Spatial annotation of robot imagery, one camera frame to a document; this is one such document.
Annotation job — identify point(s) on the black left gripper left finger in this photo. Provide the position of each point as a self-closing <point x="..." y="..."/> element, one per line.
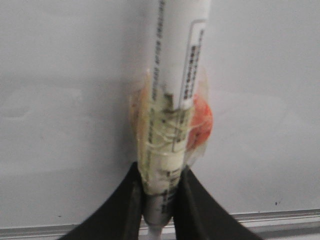
<point x="119" y="217"/>

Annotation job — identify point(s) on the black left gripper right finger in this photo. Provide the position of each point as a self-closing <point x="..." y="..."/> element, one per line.
<point x="197" y="216"/>

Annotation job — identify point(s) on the red round magnet taped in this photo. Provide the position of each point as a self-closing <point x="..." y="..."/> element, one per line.
<point x="201" y="123"/>

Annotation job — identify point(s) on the white whiteboard marker black tip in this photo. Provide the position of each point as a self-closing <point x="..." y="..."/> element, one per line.
<point x="167" y="108"/>

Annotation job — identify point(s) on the white whiteboard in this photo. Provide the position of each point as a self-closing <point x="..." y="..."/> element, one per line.
<point x="67" y="69"/>

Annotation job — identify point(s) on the aluminium whiteboard tray rail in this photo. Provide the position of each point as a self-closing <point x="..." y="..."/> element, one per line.
<point x="268" y="225"/>

